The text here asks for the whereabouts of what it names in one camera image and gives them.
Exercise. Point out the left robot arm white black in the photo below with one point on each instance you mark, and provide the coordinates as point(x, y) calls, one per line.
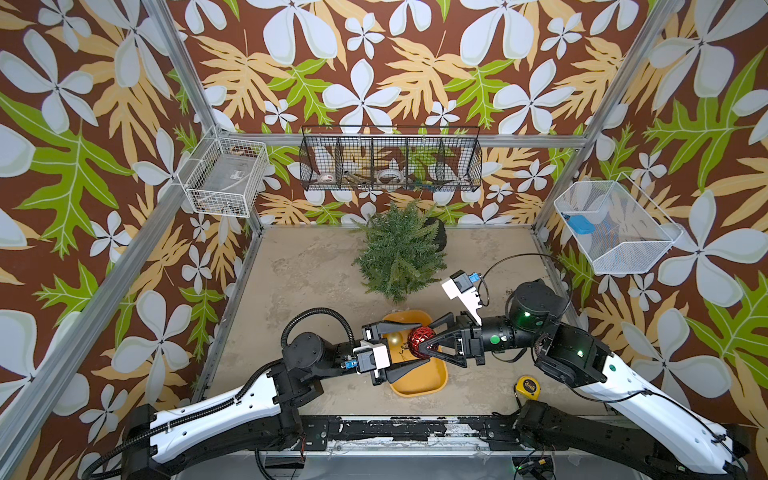
point(317, 344)

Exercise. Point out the yellow tape measure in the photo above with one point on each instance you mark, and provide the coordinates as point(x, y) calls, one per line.
point(528, 387)

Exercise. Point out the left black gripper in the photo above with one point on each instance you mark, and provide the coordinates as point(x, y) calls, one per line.
point(376, 326)

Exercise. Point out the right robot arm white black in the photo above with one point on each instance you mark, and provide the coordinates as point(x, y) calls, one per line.
point(666, 441)

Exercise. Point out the black tree pot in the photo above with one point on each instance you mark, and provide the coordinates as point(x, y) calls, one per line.
point(440, 239)

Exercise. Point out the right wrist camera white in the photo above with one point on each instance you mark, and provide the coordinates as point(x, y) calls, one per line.
point(461, 286)

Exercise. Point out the black wire basket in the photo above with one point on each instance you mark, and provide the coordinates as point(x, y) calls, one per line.
point(431, 158)

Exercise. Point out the gold ball ornament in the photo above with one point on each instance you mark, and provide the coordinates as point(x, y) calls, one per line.
point(398, 347)

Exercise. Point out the white mesh basket right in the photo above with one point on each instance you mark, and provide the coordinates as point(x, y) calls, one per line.
point(633, 233)

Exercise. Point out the red faceted ball ornament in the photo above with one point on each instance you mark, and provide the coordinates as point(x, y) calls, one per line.
point(416, 337)

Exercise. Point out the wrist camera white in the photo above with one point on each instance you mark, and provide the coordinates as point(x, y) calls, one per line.
point(461, 286)
point(368, 357)

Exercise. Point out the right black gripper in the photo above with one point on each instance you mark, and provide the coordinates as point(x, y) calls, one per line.
point(468, 340)

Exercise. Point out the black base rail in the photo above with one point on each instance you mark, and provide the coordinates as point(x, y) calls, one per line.
point(494, 432)

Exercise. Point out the white tape roll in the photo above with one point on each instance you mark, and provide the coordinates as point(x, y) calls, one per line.
point(389, 176)

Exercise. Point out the white wire basket left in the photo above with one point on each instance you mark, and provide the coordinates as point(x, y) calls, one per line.
point(223, 175)

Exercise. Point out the small green christmas tree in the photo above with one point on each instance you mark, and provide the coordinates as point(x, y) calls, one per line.
point(398, 257)

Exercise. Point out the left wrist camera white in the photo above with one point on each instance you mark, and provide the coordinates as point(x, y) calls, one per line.
point(368, 357)

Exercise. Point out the blue object in basket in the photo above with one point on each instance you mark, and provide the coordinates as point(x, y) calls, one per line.
point(580, 225)

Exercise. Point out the yellow plastic tray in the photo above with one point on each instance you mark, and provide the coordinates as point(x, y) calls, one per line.
point(428, 379)

